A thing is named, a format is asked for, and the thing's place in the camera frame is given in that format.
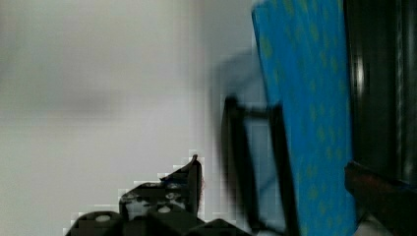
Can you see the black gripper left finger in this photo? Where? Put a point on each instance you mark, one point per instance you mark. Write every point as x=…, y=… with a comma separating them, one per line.
x=182, y=188

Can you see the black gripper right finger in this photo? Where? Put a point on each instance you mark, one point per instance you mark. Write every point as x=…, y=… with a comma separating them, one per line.
x=391, y=202

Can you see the blue oven door flap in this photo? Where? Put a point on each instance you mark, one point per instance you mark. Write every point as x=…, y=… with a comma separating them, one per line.
x=287, y=134

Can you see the black toaster oven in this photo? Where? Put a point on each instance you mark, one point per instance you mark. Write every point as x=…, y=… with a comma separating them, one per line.
x=381, y=39

